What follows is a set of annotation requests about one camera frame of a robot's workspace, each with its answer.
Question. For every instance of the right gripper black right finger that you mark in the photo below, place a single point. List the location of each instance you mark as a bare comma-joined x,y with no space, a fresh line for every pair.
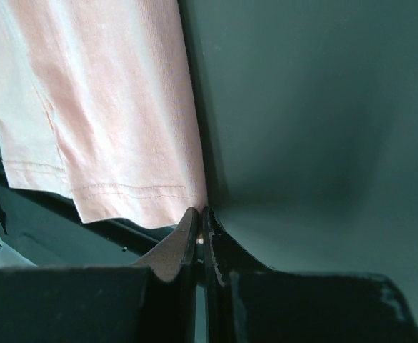
247,301

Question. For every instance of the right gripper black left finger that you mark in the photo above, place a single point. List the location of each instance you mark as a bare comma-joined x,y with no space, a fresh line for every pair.
151,300

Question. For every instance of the salmon pink t shirt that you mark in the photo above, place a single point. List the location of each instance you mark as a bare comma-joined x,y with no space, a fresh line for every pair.
96,105

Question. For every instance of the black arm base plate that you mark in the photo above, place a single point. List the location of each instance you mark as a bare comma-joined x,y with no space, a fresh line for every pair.
46,229

